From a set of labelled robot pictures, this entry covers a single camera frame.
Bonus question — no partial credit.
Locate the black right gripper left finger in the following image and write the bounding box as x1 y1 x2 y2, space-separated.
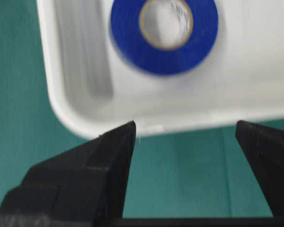
0 121 136 227

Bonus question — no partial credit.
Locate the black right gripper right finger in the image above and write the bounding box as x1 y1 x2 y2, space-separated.
235 121 284 217

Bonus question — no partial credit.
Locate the blue tape roll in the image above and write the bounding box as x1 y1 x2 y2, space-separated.
110 0 219 76

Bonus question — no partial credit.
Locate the white plastic tray case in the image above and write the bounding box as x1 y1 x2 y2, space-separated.
37 0 284 139

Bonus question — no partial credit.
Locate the green table cloth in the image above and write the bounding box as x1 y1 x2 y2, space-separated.
0 0 284 218

